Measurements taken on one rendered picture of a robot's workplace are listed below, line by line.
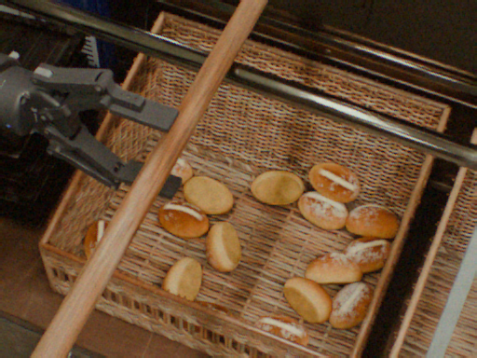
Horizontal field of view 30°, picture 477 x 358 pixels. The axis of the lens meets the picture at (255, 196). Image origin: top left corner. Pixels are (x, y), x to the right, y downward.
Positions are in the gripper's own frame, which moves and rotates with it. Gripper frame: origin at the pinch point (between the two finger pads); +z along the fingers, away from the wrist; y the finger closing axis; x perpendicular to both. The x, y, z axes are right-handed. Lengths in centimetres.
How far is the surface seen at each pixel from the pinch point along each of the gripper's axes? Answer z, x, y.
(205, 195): -10, -33, 56
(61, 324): 0.6, 23.7, -0.7
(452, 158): 30.2, -15.8, 3.5
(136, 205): 0.9, 8.1, -0.7
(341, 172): 12, -44, 50
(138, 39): -11.8, -17.0, 2.6
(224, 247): -2, -23, 55
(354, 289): 22, -25, 55
